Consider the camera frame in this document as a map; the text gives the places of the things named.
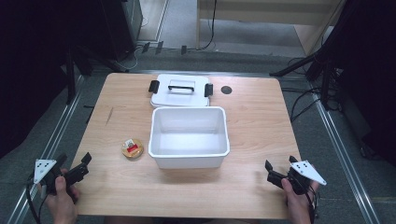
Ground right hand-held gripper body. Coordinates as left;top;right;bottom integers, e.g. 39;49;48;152
281;160;328;196

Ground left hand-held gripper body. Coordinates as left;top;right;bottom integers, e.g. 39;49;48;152
33;158;75;197

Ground person's right hand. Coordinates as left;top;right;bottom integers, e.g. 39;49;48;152
280;177;320;224

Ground person's left hand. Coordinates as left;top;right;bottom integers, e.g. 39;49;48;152
39;169;81;224

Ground black floor tape strip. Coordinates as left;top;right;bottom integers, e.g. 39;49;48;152
82;105;95;125

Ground round yellow tin red label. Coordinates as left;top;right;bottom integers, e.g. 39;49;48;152
120;137;145;161

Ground white plastic storage box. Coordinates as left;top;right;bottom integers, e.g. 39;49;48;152
148;105;232;170

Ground dark curtain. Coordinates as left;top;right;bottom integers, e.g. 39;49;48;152
323;0;396;167
0;0;106;159

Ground black cabinet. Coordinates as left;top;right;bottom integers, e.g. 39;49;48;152
101;0;145;63

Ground light wooden bench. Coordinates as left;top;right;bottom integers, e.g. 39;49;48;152
195;0;347;58

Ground metal floor rail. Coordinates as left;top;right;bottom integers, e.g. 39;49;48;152
306;78;382;224
5;74;86;224

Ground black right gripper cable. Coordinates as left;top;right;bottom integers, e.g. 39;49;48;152
303;185;320;222

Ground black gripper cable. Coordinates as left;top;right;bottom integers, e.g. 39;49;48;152
25;178;48;224
303;185;320;222

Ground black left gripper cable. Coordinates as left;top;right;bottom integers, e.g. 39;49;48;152
25;178;48;224

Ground black floor cables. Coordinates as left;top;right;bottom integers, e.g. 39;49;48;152
279;55;344;124

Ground black metal stand with cables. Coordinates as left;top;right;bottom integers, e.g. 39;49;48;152
269;0;358;110

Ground white floor cable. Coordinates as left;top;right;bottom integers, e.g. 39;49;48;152
120;18;149;71

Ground white lid with black handle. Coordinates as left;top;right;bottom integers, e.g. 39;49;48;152
148;73;215;109

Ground black hanging cable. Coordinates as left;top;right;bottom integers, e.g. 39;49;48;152
199;0;219;51

